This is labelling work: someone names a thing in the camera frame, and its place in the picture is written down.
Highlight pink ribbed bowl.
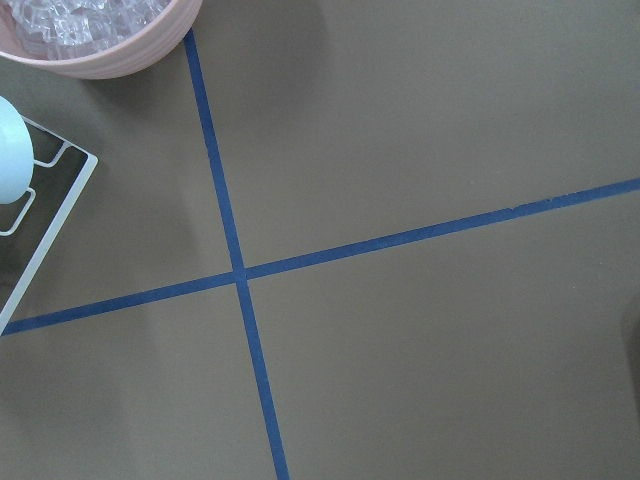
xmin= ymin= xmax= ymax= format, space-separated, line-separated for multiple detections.
xmin=1 ymin=0 xmax=203 ymax=80

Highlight light blue cup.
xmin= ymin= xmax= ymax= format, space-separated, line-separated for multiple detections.
xmin=1 ymin=97 xmax=34 ymax=204

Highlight clear ice cubes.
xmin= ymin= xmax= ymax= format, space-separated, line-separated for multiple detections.
xmin=1 ymin=0 xmax=169 ymax=60

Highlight white wire cup rack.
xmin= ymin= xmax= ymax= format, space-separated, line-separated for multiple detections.
xmin=1 ymin=119 xmax=98 ymax=333

